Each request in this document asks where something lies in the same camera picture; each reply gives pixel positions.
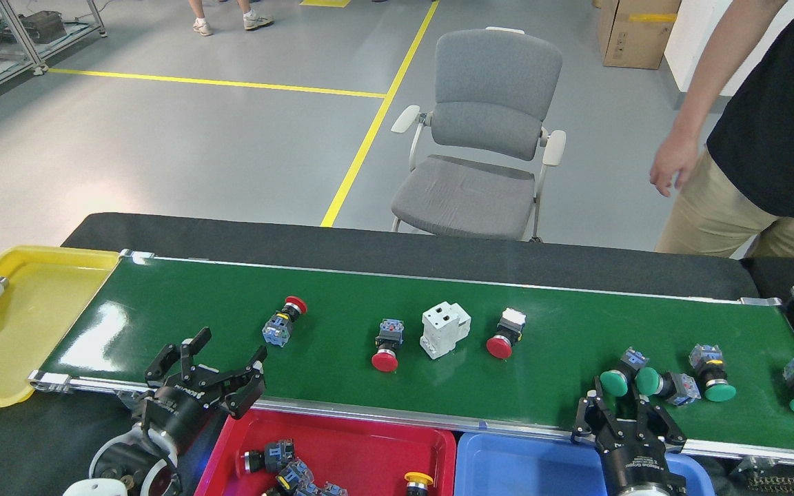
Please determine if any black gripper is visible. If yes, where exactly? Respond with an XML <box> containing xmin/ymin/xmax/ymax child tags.
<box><xmin>139</xmin><ymin>327</ymin><xmax>268</xmax><ymax>455</ymax></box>
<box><xmin>571</xmin><ymin>391</ymin><xmax>687</xmax><ymax>491</ymax></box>

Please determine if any red push button switch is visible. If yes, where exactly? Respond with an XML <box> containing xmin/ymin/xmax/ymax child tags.
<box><xmin>242</xmin><ymin>441</ymin><xmax>296</xmax><ymax>475</ymax></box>
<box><xmin>486</xmin><ymin>308</ymin><xmax>527</xmax><ymax>360</ymax></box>
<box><xmin>371</xmin><ymin>318</ymin><xmax>405</xmax><ymax>373</ymax></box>
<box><xmin>262</xmin><ymin>296</ymin><xmax>307</xmax><ymax>347</ymax></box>

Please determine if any blue plastic tray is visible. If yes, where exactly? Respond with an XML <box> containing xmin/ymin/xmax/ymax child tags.
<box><xmin>454</xmin><ymin>432</ymin><xmax>715</xmax><ymax>496</ymax></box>

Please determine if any long green conveyor belt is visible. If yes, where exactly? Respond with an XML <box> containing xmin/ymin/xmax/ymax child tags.
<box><xmin>28</xmin><ymin>249</ymin><xmax>794</xmax><ymax>469</ymax></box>

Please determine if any red plastic tray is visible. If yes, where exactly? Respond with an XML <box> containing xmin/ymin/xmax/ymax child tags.
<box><xmin>194</xmin><ymin>408</ymin><xmax>458</xmax><ymax>496</ymax></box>

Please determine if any yellow plastic tray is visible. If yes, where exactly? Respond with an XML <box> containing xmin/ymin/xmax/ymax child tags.
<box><xmin>0</xmin><ymin>245</ymin><xmax>122</xmax><ymax>408</ymax></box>

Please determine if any person's right hand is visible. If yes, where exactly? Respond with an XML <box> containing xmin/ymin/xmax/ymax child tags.
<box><xmin>649</xmin><ymin>127</ymin><xmax>704</xmax><ymax>198</ymax></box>

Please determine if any white circuit breaker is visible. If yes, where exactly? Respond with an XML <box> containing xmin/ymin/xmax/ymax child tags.
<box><xmin>420</xmin><ymin>302</ymin><xmax>471</xmax><ymax>360</ymax></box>

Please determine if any grey office chair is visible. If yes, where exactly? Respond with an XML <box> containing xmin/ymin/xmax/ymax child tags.
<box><xmin>390</xmin><ymin>27</ymin><xmax>567</xmax><ymax>242</ymax></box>

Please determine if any person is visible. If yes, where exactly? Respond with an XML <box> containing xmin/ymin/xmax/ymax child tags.
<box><xmin>654</xmin><ymin>0</ymin><xmax>794</xmax><ymax>261</ymax></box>
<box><xmin>189</xmin><ymin>0</ymin><xmax>275</xmax><ymax>37</ymax></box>

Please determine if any cardboard box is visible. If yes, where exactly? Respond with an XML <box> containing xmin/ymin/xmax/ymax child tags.
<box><xmin>597</xmin><ymin>0</ymin><xmax>682</xmax><ymax>70</ymax></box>

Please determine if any black box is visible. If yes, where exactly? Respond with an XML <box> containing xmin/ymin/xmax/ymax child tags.
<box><xmin>21</xmin><ymin>10</ymin><xmax>67</xmax><ymax>43</ymax></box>

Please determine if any conveyor drive chain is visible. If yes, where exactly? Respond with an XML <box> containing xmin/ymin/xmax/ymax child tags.
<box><xmin>731</xmin><ymin>458</ymin><xmax>794</xmax><ymax>493</ymax></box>

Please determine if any silver metal frame rack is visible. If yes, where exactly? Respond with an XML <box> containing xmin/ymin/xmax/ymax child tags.
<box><xmin>0</xmin><ymin>0</ymin><xmax>108</xmax><ymax>109</ymax></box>

